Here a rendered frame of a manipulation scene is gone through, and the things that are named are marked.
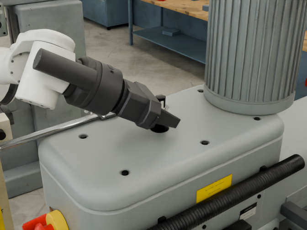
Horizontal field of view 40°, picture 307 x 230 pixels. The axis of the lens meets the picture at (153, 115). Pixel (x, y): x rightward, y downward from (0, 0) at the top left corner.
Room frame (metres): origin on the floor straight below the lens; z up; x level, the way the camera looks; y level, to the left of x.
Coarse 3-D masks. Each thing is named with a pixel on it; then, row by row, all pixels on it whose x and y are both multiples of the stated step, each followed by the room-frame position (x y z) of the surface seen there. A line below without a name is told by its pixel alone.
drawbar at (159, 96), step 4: (156, 96) 0.72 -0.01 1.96; (160, 96) 0.72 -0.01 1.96; (164, 96) 0.72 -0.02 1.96; (160, 100) 0.71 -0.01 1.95; (164, 100) 0.71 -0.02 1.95; (164, 104) 0.71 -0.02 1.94; (156, 124) 0.71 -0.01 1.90; (156, 128) 0.71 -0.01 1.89; (160, 128) 0.71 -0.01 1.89; (164, 128) 0.72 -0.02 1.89; (156, 132) 0.71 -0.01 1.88; (160, 132) 0.71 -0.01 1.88
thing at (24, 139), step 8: (72, 120) 0.73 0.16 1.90; (80, 120) 0.74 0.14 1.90; (88, 120) 0.74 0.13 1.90; (48, 128) 0.70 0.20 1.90; (56, 128) 0.70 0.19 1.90; (64, 128) 0.71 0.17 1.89; (24, 136) 0.67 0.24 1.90; (32, 136) 0.67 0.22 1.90; (40, 136) 0.68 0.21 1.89; (0, 144) 0.65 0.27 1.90; (8, 144) 0.65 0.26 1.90; (16, 144) 0.65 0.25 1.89
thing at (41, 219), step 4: (40, 216) 0.67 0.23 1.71; (44, 216) 0.67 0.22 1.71; (32, 220) 0.66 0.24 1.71; (36, 220) 0.66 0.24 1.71; (40, 220) 0.66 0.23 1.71; (44, 220) 0.66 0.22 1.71; (24, 224) 0.65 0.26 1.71; (28, 224) 0.65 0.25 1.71; (32, 224) 0.65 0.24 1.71; (36, 224) 0.65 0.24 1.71; (44, 224) 0.66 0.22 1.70; (24, 228) 0.64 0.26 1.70; (28, 228) 0.64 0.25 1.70; (32, 228) 0.64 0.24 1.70
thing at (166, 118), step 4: (164, 112) 0.69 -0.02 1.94; (168, 112) 0.69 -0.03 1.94; (160, 116) 0.68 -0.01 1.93; (164, 116) 0.69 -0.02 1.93; (168, 116) 0.69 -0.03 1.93; (172, 116) 0.69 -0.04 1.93; (176, 116) 0.70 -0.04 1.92; (160, 120) 0.68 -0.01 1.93; (164, 120) 0.69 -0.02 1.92; (168, 120) 0.69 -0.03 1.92; (172, 120) 0.69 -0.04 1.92; (176, 120) 0.69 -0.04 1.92; (160, 124) 0.68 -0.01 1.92; (164, 124) 0.69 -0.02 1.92; (168, 124) 0.69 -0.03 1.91; (172, 124) 0.69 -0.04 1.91; (176, 124) 0.69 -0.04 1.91
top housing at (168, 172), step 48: (192, 96) 0.87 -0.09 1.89; (48, 144) 0.66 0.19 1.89; (96, 144) 0.66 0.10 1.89; (144, 144) 0.66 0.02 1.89; (192, 144) 0.66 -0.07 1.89; (240, 144) 0.67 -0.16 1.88; (48, 192) 0.63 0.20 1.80; (96, 192) 0.52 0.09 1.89; (144, 192) 0.54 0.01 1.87; (192, 192) 0.60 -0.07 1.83
